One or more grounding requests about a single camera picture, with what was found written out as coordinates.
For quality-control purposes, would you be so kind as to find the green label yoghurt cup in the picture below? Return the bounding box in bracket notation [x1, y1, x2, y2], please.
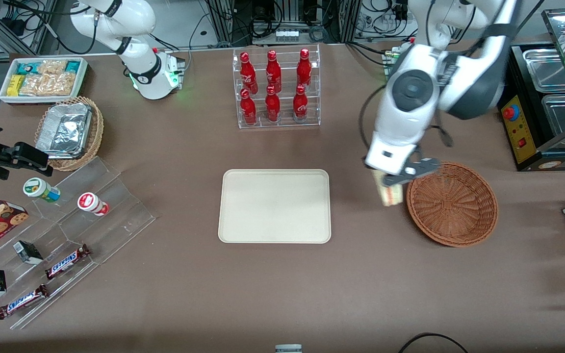
[23, 177, 61, 203]

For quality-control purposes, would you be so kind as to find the large clear cracker bag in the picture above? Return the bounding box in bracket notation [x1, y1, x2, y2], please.
[19, 73, 77, 97]

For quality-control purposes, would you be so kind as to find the aluminium foil container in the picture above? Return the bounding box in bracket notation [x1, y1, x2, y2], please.
[35, 102, 93, 160]

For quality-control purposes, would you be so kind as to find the small black carton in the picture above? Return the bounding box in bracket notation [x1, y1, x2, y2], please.
[13, 240, 44, 266]

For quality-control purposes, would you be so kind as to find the red Coca-Cola bottle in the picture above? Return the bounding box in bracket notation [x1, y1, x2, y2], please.
[293, 84, 309, 122]
[296, 48, 312, 89]
[265, 50, 283, 94]
[240, 89, 257, 126]
[265, 86, 282, 123]
[239, 52, 259, 95]

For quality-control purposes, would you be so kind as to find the black floor cable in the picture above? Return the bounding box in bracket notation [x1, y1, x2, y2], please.
[399, 332, 469, 353]

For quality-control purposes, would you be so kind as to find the yellow snack packet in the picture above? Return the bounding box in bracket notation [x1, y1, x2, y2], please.
[7, 75, 26, 97]

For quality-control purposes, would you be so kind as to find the aluminium frame post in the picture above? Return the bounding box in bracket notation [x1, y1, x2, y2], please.
[206, 0, 235, 48]
[338, 0, 362, 45]

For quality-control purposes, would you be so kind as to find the triangular sandwich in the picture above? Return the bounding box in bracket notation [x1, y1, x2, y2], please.
[375, 171, 404, 207]

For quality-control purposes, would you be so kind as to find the clear acrylic stepped stand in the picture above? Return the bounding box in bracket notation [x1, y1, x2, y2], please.
[0, 156, 156, 330]

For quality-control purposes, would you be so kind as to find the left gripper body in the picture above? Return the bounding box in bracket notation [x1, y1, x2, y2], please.
[364, 131, 424, 176]

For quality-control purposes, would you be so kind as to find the light tan wicker basket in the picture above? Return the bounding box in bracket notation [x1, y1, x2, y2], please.
[34, 96, 104, 172]

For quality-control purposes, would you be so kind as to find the black food warmer machine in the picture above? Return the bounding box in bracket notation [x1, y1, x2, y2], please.
[500, 7, 565, 172]

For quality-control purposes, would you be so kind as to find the small clear cracker bag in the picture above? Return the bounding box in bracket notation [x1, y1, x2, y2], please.
[37, 59, 68, 76]

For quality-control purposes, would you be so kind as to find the red label yoghurt cup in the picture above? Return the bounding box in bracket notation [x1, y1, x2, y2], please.
[77, 192, 110, 217]

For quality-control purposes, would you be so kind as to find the white rectangular snack bin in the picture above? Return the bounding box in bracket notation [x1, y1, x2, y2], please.
[0, 57, 90, 105]

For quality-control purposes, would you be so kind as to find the round brown wicker basket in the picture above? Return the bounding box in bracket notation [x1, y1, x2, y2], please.
[406, 161, 499, 248]

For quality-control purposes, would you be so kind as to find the Snickers chocolate bar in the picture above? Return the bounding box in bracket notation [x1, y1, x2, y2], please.
[45, 244, 91, 280]
[0, 284, 50, 320]

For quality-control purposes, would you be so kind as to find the beige plastic serving tray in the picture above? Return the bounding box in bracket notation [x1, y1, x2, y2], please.
[218, 169, 332, 244]

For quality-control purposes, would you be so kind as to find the clear acrylic bottle rack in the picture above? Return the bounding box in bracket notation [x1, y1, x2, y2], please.
[232, 44, 322, 129]

